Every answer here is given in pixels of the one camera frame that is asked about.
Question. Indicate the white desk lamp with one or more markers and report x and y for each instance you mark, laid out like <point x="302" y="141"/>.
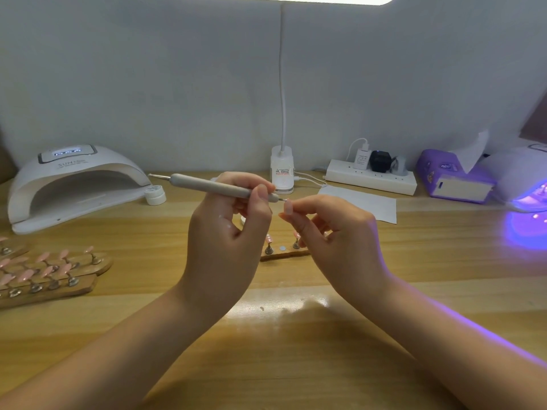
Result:
<point x="282" y="171"/>

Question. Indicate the white nail lamp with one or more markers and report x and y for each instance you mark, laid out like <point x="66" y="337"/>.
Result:
<point x="73" y="177"/>
<point x="521" y="171"/>

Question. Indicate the person's right hand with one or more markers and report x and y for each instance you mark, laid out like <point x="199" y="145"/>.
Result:
<point x="346" y="247"/>

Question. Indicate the white paper sheet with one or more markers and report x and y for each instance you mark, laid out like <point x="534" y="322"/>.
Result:
<point x="376" y="205"/>

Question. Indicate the grey dotting pen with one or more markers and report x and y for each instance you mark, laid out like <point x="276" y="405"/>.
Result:
<point x="201" y="184"/>

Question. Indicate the white power strip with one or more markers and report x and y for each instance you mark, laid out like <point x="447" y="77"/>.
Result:
<point x="371" y="176"/>

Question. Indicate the wooden stands with pink nails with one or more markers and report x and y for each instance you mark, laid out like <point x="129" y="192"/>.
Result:
<point x="47" y="276"/>

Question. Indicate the brown cardboard box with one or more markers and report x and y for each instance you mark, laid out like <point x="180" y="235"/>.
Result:
<point x="6" y="164"/>

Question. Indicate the small closed white jar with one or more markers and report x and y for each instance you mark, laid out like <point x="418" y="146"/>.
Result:
<point x="155" y="195"/>

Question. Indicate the person's left hand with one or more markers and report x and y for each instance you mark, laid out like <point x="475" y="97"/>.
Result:
<point x="220" y="256"/>

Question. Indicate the purple tissue box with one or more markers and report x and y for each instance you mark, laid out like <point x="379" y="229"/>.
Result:
<point x="437" y="175"/>

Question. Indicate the person's right forearm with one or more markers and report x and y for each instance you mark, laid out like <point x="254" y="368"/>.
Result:
<point x="466" y="350"/>

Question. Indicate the black plug adapter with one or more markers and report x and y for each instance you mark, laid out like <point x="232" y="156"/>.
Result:
<point x="381" y="161"/>

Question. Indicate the grey plug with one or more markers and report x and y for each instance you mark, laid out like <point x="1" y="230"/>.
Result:
<point x="399" y="165"/>

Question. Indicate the white tissue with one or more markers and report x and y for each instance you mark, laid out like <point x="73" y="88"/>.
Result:
<point x="472" y="152"/>

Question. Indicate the wooden nail holder strip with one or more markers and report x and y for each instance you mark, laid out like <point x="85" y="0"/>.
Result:
<point x="282" y="253"/>

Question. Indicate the white charger plug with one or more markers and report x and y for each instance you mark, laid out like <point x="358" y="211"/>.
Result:
<point x="362" y="158"/>

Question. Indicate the brown wooden board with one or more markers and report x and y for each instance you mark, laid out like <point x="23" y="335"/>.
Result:
<point x="537" y="119"/>

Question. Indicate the person's left forearm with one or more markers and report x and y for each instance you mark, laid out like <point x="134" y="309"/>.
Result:
<point x="85" y="363"/>

